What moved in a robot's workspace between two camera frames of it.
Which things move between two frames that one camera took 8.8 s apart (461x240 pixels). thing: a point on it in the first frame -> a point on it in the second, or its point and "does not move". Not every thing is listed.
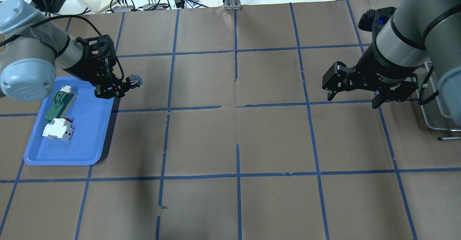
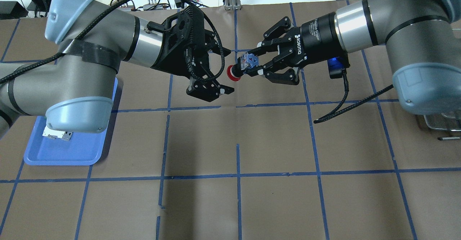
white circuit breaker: [59, 128] does not move
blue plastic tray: [90, 116] does not move
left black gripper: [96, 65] -> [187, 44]
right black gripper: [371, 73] -> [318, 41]
